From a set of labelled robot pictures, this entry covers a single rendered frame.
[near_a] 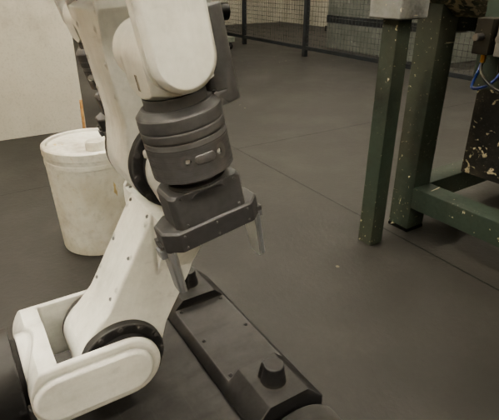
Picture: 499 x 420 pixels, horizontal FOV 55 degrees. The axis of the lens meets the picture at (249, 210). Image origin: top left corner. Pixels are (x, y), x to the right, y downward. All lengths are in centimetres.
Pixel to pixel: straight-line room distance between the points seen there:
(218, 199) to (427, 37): 128
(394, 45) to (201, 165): 113
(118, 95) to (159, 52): 27
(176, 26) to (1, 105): 272
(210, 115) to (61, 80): 270
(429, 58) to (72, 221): 127
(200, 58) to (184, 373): 68
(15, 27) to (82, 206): 163
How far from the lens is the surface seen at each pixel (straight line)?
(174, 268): 54
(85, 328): 86
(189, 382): 97
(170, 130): 46
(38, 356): 83
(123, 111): 69
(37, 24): 310
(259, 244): 59
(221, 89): 50
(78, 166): 158
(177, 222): 51
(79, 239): 172
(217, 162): 49
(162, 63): 43
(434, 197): 177
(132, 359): 83
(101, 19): 65
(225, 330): 104
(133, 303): 82
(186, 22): 44
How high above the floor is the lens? 86
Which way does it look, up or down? 26 degrees down
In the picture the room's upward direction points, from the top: straight up
